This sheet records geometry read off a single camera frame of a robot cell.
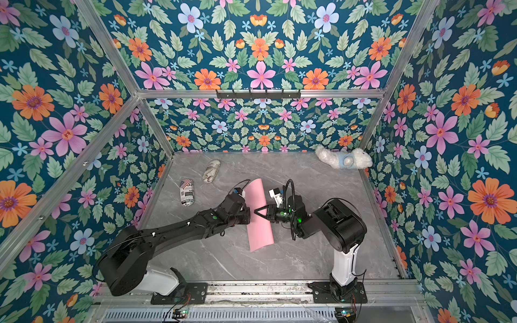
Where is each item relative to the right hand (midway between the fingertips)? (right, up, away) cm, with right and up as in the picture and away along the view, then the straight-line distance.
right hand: (257, 213), depth 84 cm
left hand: (-1, 0, +2) cm, 3 cm away
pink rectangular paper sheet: (+1, -7, -2) cm, 7 cm away
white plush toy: (+52, +25, +22) cm, 62 cm away
